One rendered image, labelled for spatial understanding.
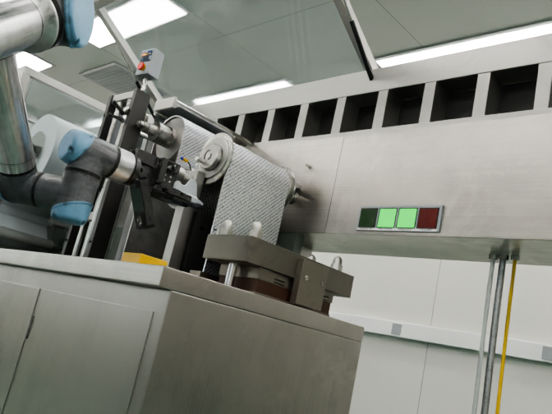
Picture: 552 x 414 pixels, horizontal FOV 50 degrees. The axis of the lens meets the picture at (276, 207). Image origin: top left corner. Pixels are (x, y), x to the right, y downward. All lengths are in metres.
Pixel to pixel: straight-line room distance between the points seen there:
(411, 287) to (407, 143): 2.69
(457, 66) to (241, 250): 0.76
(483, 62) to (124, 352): 1.11
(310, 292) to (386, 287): 2.91
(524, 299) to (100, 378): 3.03
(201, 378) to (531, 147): 0.89
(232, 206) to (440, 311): 2.73
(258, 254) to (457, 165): 0.55
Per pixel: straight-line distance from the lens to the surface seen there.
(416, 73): 1.74
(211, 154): 1.60
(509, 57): 1.62
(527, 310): 3.89
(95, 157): 1.30
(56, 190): 1.30
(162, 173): 1.39
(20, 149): 1.29
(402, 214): 1.55
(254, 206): 1.62
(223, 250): 1.41
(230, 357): 1.26
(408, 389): 4.16
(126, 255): 1.28
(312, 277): 1.47
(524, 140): 1.49
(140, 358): 1.17
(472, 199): 1.48
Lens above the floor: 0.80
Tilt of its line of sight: 13 degrees up
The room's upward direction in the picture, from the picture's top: 13 degrees clockwise
